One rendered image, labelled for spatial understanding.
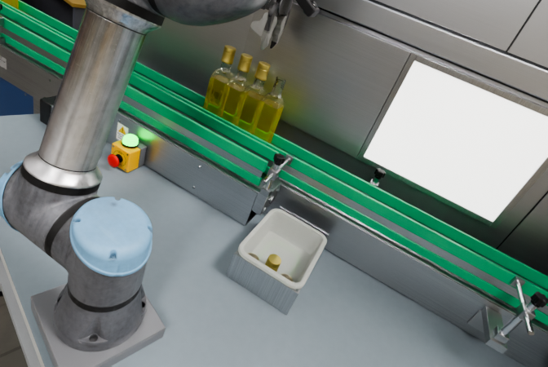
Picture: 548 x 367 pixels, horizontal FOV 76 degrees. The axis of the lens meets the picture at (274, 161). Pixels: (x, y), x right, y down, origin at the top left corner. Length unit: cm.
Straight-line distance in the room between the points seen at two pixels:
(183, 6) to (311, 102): 68
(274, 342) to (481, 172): 70
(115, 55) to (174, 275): 51
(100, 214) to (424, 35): 85
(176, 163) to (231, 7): 65
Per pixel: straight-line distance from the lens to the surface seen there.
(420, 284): 108
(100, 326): 69
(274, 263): 88
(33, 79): 145
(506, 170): 111
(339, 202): 100
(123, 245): 57
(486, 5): 106
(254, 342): 82
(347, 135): 110
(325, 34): 107
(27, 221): 66
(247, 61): 102
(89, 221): 59
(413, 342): 102
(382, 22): 104
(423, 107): 105
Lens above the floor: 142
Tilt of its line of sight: 29 degrees down
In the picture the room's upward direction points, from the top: 21 degrees clockwise
